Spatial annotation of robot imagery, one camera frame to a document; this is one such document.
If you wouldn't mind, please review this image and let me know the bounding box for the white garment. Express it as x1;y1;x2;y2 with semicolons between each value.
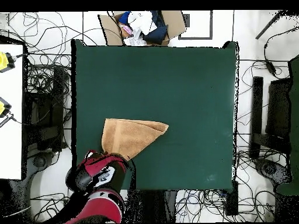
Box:
127;10;158;36

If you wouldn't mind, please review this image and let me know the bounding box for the orange-brown towel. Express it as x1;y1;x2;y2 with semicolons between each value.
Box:
100;118;169;162

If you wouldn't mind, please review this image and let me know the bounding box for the brown cardboard box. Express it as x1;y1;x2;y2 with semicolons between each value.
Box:
98;10;187;47

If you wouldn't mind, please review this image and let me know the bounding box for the black rectangular floor frame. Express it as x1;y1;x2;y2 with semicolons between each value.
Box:
178;10;214;41

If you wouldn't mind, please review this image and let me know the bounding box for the dark green table cloth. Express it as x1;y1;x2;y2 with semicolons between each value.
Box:
71;39;239;192

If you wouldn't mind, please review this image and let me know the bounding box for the navy blue garment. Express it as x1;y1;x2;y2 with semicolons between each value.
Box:
117;10;169;46

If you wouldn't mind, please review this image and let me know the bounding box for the black rod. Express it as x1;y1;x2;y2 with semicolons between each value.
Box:
255;10;285;40

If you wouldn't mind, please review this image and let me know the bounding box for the white table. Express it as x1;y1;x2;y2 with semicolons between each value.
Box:
0;44;25;181

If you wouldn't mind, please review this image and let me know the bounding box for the black chair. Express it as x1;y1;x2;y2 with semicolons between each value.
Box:
248;76;293;160

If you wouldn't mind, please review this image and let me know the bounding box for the black power adapter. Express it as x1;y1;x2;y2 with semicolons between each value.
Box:
265;59;278;77

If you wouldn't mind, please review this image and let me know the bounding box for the pink garment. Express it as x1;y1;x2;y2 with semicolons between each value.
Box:
122;24;134;36

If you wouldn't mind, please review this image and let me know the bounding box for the black cable tangle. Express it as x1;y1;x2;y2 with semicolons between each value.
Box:
6;11;99;222
175;58;293;223

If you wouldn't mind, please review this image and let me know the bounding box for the yellow and black device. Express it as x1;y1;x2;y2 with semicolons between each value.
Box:
0;97;13;119
0;51;16;74

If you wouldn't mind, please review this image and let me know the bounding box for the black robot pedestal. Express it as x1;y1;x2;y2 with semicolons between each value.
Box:
128;190;178;224

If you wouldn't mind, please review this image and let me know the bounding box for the black equipment stand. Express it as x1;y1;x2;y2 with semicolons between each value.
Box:
22;66;71;153

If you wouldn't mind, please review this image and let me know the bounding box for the green cloth-covered table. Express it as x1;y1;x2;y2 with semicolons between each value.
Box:
275;54;299;197

